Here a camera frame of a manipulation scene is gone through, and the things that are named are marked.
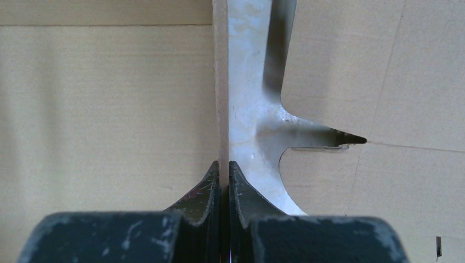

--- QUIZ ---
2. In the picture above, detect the large cardboard box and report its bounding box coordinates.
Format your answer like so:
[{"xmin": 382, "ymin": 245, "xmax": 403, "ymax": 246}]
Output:
[{"xmin": 1, "ymin": 1, "xmax": 219, "ymax": 262}]

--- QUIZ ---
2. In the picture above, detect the stack of flat cardboard blanks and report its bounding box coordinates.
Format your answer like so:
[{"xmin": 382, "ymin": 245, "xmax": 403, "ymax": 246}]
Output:
[{"xmin": 269, "ymin": 1, "xmax": 464, "ymax": 262}]

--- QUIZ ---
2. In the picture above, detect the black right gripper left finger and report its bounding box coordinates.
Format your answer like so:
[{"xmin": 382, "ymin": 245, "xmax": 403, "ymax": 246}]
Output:
[{"xmin": 18, "ymin": 162, "xmax": 220, "ymax": 262}]

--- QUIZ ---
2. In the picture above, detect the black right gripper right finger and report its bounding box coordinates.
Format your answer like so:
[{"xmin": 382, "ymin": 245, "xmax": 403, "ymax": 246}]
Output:
[{"xmin": 229, "ymin": 161, "xmax": 408, "ymax": 262}]

